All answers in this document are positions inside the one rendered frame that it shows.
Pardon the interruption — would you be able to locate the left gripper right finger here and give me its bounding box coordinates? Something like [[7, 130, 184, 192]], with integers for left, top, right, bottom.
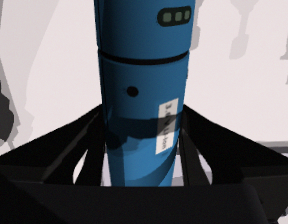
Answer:
[[178, 104, 288, 221]]

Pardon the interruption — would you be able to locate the dark blue nut driver barrel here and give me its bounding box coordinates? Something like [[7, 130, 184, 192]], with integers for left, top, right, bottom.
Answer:
[[94, 0, 196, 186]]

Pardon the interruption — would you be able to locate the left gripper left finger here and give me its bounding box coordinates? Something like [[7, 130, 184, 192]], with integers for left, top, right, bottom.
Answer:
[[0, 104, 106, 186]]

